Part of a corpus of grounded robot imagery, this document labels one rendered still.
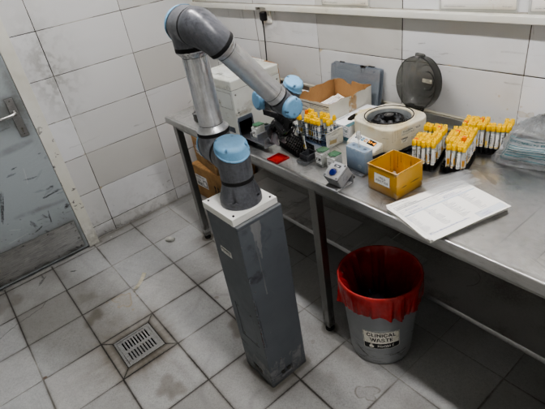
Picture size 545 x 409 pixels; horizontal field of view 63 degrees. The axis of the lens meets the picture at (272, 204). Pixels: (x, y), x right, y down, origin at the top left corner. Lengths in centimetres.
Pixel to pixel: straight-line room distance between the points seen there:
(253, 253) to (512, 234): 83
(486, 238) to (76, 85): 250
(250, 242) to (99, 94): 187
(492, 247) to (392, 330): 73
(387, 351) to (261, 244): 79
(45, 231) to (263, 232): 194
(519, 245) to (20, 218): 272
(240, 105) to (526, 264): 130
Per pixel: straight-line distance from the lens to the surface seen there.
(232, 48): 141
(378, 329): 195
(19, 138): 302
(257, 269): 165
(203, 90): 153
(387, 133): 179
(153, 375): 233
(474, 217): 147
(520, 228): 147
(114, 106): 320
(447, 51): 199
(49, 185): 314
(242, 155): 147
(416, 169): 158
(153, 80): 328
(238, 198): 152
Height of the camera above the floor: 172
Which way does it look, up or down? 32 degrees down
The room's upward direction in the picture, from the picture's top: 10 degrees counter-clockwise
